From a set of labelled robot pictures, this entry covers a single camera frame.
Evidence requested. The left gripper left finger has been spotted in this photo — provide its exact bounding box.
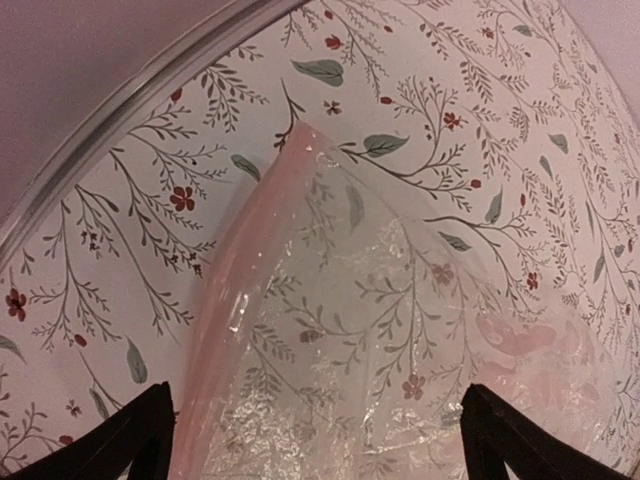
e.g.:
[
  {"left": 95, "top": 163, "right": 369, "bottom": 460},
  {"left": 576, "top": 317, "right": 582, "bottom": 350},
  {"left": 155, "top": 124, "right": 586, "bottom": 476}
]
[{"left": 9, "top": 382, "right": 175, "bottom": 480}]

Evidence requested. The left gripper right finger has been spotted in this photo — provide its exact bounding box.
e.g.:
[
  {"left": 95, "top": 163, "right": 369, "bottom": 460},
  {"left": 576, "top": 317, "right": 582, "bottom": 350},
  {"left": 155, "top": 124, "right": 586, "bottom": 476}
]
[{"left": 460, "top": 384, "right": 626, "bottom": 480}]

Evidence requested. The clear zip top bag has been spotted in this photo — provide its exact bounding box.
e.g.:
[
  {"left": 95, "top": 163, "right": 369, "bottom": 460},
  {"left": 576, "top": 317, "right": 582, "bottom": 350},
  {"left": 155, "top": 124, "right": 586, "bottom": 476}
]
[{"left": 169, "top": 124, "right": 613, "bottom": 479}]

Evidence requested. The floral table mat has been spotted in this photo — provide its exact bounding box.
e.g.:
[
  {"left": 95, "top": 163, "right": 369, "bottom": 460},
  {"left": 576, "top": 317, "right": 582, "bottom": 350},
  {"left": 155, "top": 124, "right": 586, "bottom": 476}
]
[{"left": 1, "top": 1, "right": 639, "bottom": 479}]

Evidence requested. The aluminium front rail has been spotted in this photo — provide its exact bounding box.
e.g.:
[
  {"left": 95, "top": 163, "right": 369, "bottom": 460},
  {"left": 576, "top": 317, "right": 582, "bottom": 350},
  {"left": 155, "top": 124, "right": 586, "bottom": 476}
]
[{"left": 1, "top": 1, "right": 295, "bottom": 258}]

